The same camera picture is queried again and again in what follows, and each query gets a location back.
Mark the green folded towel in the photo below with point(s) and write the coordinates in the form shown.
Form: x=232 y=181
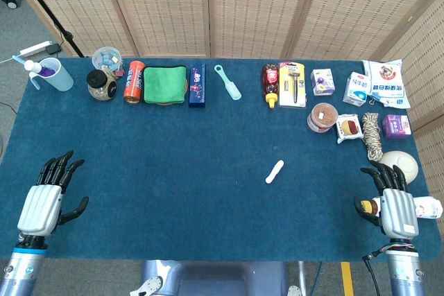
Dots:
x=163 y=84

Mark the purple white small carton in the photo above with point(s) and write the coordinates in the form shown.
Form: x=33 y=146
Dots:
x=322 y=82

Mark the yellow razor blister pack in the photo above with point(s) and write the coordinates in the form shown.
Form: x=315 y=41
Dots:
x=293 y=84

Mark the white blue milk carton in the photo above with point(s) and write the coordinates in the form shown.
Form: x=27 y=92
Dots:
x=355 y=88

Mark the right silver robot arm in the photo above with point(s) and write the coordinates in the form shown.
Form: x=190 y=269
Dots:
x=406 y=271

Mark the woven bamboo folding screen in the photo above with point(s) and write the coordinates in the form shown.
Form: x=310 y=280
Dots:
x=243 y=8

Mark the glass jar with black lid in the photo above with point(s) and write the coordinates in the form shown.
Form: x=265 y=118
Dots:
x=100 y=86

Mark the clear round plastic container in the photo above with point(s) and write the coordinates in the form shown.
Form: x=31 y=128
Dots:
x=107 y=57

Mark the wrapped snack cake packet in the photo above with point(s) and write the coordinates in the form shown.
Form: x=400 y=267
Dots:
x=349 y=129

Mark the white oblong object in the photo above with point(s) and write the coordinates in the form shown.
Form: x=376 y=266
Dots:
x=274 y=172

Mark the black power adapter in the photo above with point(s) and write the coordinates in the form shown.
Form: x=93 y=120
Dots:
x=54 y=47

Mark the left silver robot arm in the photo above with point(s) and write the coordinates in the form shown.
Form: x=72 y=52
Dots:
x=21 y=271

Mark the white power strip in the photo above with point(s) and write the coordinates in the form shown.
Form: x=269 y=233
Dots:
x=34 y=48

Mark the dark blue rectangular box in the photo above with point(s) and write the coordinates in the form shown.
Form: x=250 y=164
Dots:
x=197 y=85

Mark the small white tube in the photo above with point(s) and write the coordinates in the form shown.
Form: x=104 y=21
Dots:
x=33 y=65

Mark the small binder clip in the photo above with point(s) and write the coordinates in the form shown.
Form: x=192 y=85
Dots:
x=373 y=101

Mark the round tub with brown contents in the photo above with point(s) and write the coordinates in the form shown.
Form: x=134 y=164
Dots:
x=322 y=117

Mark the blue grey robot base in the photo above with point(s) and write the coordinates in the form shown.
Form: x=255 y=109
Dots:
x=215 y=278

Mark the small maroon object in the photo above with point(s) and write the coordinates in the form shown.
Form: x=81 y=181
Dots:
x=120 y=73

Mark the beige twine skein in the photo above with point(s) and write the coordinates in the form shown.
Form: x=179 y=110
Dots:
x=372 y=134

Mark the teal scrubbing brush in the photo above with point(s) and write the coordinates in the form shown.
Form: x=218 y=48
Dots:
x=228 y=82

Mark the brown bottle with yellow cap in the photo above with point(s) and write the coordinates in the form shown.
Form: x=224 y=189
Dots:
x=270 y=82

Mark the orange drink can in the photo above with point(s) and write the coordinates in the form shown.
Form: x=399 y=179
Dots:
x=133 y=82

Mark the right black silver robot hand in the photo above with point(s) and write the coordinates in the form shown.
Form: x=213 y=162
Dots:
x=399 y=211

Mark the black tripod stand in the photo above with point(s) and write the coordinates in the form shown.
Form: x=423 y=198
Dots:
x=52 y=8

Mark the white bottle with yellow cap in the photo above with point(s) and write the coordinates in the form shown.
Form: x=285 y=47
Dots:
x=428 y=207

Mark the white sugar bag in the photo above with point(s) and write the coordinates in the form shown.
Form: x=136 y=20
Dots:
x=388 y=81

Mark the purple item in cup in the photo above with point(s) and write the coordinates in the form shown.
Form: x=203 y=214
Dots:
x=48 y=71

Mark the light blue toothbrush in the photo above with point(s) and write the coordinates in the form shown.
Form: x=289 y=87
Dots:
x=19 y=59

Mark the beige ceramic bowl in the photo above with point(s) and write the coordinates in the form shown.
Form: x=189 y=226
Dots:
x=404 y=166

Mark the light blue plastic cup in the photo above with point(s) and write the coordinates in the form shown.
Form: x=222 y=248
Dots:
x=59 y=79

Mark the blue felt table mat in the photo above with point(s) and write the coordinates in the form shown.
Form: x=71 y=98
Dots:
x=194 y=171

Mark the purple small box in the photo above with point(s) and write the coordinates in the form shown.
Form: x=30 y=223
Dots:
x=396 y=126

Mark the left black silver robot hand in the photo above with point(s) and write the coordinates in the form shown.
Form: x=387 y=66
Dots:
x=40 y=206

